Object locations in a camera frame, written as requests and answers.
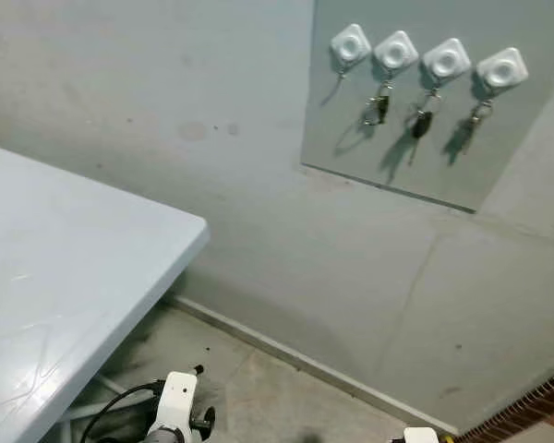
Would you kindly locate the white plastic folding table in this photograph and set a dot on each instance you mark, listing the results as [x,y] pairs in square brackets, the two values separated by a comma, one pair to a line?
[65,258]

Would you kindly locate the brass key bunch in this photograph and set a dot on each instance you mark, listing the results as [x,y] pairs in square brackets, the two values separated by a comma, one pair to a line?
[379,109]

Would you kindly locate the black car key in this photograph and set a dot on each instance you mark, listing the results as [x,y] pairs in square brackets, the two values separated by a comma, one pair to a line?
[422,123]

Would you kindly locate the silver key bunch with carabiner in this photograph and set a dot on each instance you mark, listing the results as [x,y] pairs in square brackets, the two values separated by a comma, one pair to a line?
[471,120]

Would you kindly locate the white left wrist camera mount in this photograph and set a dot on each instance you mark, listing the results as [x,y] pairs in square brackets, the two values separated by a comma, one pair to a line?
[180,397]

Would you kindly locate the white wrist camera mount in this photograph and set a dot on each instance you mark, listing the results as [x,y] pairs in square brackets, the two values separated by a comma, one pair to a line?
[180,397]
[420,435]

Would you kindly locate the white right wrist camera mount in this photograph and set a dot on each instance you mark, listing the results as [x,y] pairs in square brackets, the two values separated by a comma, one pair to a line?
[420,435]

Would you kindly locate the grey wall board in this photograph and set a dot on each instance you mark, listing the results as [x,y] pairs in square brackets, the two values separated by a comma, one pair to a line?
[351,138]

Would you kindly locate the white square wall hook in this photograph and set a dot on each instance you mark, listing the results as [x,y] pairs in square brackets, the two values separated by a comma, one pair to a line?
[396,52]
[446,61]
[502,69]
[351,44]

